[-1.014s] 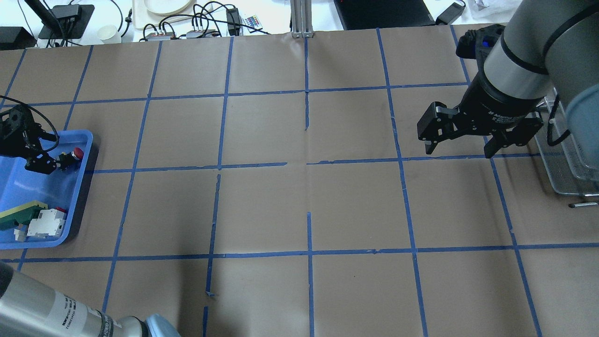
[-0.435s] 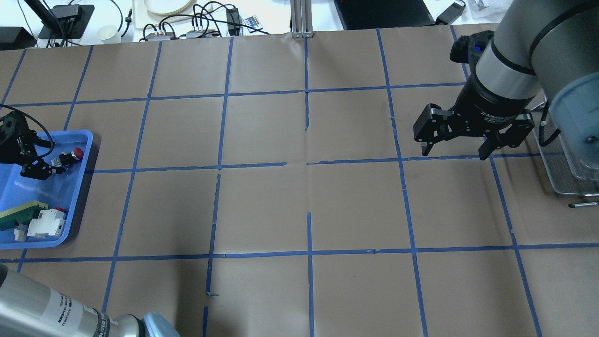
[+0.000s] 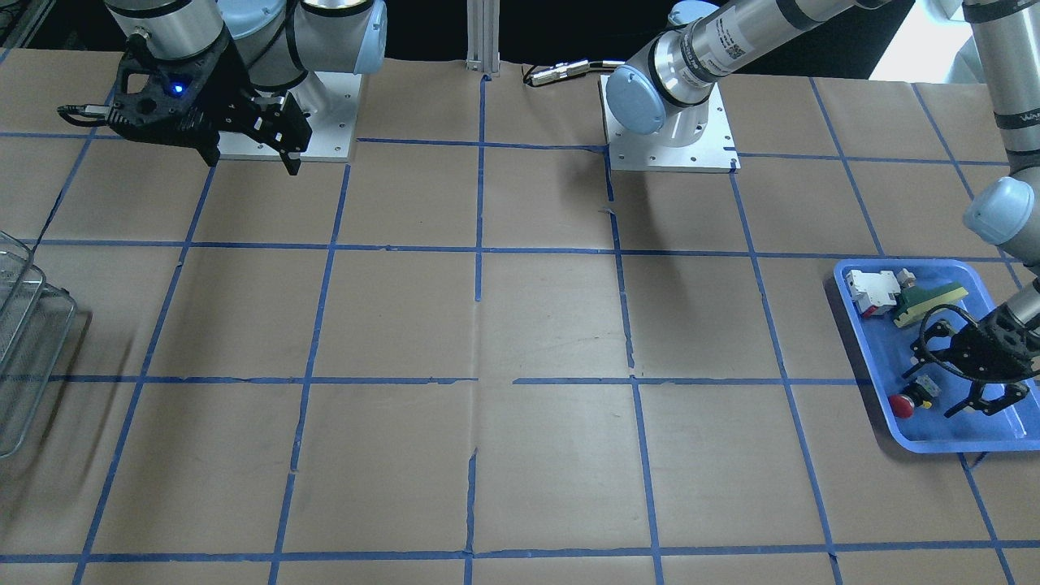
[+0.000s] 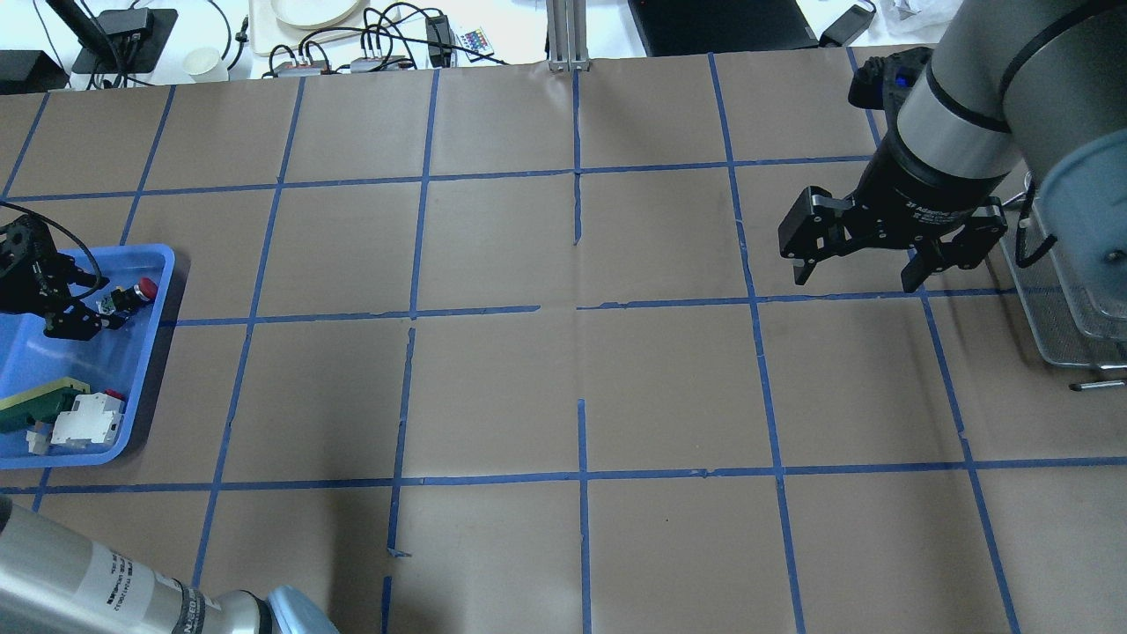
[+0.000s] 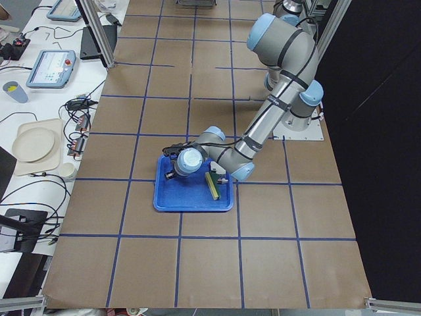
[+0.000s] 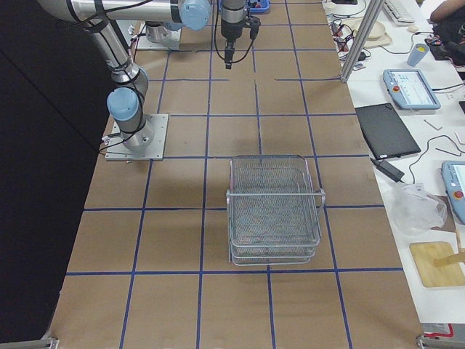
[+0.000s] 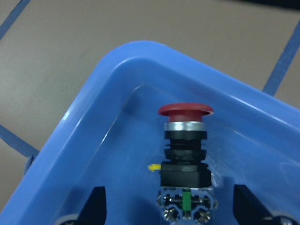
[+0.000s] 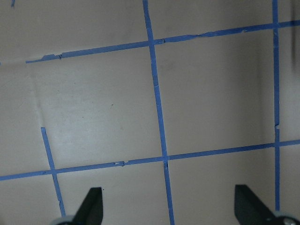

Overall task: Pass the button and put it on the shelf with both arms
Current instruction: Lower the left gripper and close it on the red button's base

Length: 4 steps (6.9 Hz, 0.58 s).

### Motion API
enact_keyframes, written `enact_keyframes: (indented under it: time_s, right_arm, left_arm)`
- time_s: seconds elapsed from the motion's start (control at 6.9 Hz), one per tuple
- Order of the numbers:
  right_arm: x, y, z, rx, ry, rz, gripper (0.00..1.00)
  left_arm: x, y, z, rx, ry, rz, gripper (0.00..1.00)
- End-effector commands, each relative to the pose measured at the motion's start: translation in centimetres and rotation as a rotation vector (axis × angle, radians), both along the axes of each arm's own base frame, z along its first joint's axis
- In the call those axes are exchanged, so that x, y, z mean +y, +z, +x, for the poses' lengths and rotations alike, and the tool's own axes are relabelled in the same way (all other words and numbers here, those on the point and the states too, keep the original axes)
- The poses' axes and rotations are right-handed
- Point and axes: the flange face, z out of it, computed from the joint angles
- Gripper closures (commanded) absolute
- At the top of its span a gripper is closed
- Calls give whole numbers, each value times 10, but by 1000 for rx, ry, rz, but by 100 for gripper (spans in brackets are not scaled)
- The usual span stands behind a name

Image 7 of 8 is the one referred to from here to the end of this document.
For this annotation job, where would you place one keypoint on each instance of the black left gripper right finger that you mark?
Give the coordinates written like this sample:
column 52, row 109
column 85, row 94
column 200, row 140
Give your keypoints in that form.
column 247, row 208

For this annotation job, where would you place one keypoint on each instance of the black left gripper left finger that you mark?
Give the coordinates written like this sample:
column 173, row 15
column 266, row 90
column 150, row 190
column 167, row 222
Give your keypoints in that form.
column 94, row 211

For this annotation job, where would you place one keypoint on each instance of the red emergency stop button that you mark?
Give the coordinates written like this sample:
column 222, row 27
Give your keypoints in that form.
column 186, row 195

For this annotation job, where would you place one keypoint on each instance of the blue plastic tray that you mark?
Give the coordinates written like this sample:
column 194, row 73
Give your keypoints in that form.
column 112, row 131

